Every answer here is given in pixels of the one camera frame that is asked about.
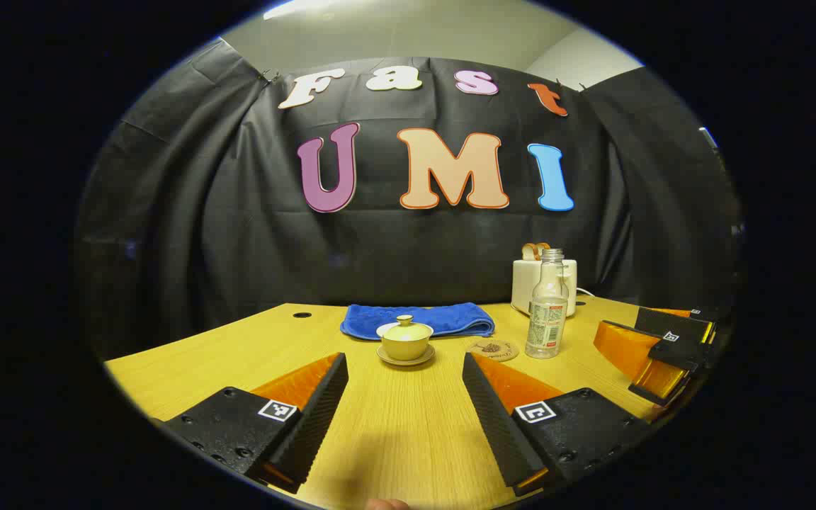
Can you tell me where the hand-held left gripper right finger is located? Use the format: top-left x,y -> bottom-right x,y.
462,352 -> 657,497

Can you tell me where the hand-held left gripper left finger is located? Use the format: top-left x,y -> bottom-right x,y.
160,352 -> 350,495

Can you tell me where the round wooden coaster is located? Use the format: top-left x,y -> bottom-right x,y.
468,339 -> 520,363

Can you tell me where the clear water bottle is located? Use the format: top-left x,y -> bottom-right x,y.
525,248 -> 570,360

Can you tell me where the yellow teacup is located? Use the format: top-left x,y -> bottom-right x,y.
377,323 -> 434,361

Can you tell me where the yellow saucer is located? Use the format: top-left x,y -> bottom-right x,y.
377,344 -> 436,367

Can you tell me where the blue towel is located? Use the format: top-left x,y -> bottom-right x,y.
340,303 -> 496,341

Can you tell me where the white toaster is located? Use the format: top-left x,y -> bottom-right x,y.
511,259 -> 578,317

